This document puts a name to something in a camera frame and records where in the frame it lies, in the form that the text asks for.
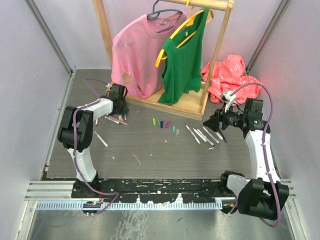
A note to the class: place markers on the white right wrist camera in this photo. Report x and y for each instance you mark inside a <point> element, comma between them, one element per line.
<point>229,98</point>

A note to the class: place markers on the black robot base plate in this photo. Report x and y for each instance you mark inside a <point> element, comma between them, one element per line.
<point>154,190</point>

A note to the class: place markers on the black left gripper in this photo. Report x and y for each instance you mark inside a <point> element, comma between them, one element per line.
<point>125,110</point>

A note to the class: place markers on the green tank top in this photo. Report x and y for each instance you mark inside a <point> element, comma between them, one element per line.
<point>181,55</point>

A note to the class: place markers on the slotted cable duct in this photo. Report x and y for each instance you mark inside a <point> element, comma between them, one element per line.
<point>119,206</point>

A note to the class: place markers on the wooden clothes rack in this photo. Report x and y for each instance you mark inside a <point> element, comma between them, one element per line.
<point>191,105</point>

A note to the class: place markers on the crumpled coral pink cloth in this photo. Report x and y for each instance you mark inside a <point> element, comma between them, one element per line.
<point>229,75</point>

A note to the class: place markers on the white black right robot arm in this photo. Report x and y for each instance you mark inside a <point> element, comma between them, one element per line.
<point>263,196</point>

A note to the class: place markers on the teal capped white marker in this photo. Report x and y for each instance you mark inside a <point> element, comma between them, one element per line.
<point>219,136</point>

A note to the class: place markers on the pink t-shirt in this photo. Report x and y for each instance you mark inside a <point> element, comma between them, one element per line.
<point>135,50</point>

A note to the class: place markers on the thin white pen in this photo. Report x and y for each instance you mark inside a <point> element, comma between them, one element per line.
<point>206,138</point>

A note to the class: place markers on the white pen on left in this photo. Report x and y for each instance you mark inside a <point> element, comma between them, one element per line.
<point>101,139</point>

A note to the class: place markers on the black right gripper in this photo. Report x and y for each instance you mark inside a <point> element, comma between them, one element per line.
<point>219,116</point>

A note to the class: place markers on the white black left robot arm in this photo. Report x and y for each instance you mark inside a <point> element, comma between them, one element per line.
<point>76,129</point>

